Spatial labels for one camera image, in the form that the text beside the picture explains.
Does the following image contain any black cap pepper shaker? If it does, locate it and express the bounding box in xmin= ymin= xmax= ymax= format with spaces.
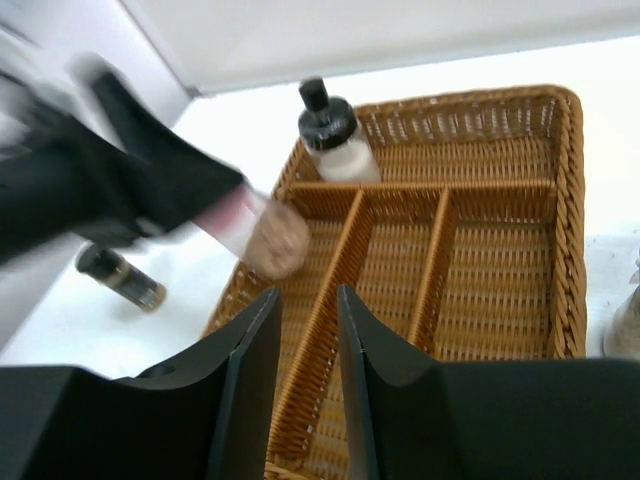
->
xmin=75 ymin=244 xmax=167 ymax=313

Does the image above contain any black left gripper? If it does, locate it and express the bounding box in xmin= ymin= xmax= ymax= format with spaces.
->
xmin=1 ymin=58 xmax=245 ymax=264

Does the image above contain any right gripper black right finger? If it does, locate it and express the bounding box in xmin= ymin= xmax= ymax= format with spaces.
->
xmin=337 ymin=285 xmax=639 ymax=479

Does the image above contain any black cap white powder bottle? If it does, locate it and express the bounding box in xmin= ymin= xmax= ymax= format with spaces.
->
xmin=298 ymin=77 xmax=382 ymax=183

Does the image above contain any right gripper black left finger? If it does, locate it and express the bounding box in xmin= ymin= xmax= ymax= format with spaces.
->
xmin=1 ymin=288 xmax=282 ymax=479

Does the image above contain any brown wicker divided basket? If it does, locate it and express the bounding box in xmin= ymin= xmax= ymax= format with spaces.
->
xmin=199 ymin=83 xmax=589 ymax=480

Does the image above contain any pink cap spice jar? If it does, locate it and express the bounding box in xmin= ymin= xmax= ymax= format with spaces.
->
xmin=194 ymin=184 xmax=311 ymax=280

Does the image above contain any clear lid powder jar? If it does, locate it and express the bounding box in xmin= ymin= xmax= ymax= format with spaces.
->
xmin=602 ymin=260 xmax=640 ymax=361

